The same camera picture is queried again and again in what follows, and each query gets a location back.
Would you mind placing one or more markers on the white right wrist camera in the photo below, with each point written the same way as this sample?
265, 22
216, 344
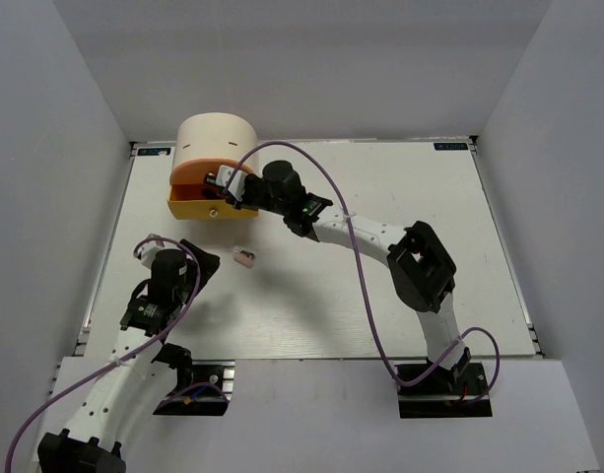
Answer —
231, 180

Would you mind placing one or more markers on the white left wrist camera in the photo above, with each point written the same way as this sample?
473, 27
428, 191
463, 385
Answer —
146, 251

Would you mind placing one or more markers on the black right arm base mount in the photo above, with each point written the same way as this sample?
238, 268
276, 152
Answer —
433, 399

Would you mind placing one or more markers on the cream round drawer organizer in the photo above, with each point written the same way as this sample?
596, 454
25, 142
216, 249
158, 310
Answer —
205, 142

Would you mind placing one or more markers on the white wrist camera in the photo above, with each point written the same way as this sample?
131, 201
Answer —
231, 180
146, 251

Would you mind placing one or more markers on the pink correction tape dispenser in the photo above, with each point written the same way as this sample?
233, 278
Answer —
244, 257

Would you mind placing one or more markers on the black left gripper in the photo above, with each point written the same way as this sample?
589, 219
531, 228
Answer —
205, 265

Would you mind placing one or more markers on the pink cap black highlighter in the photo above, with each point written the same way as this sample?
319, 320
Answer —
212, 179

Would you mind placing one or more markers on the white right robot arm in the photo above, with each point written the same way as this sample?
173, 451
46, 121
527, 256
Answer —
421, 269

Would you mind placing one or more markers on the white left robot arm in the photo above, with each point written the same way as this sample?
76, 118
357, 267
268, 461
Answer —
144, 368

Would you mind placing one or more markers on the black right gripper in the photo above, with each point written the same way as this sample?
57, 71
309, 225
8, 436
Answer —
245, 200

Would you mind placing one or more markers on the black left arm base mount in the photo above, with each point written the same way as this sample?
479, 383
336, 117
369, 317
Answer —
207, 393

